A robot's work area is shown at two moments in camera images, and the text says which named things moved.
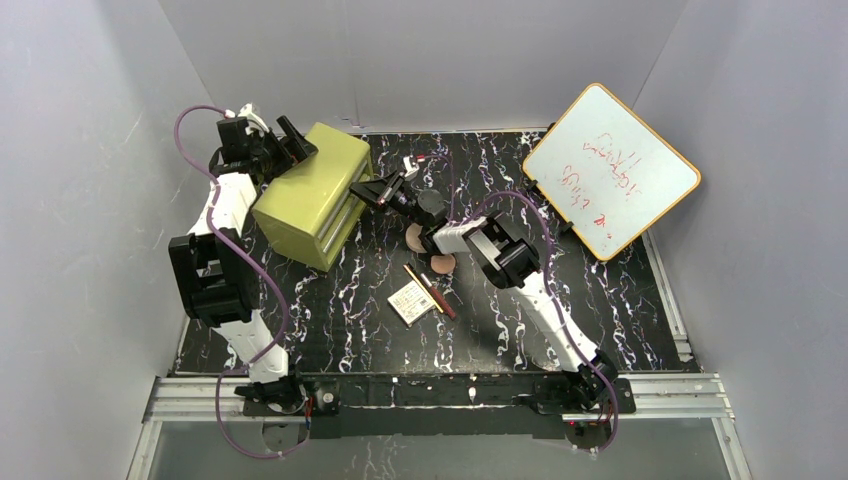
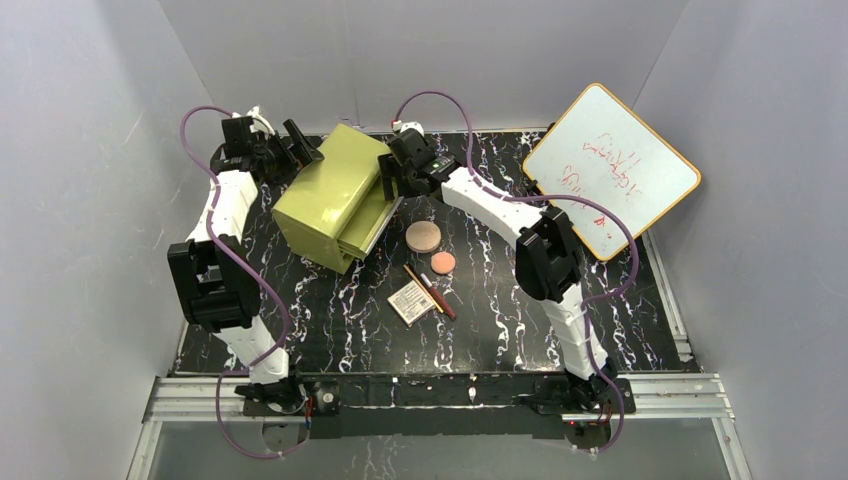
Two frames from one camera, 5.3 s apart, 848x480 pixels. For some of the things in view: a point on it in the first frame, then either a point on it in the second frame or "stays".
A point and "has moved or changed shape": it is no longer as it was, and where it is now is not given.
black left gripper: [283, 148] stays
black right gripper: [386, 192] → [390, 175]
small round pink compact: [443, 264] stays
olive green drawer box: [306, 212] has moved or changed shape
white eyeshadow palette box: [411, 302] stays
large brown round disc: [412, 237] stays
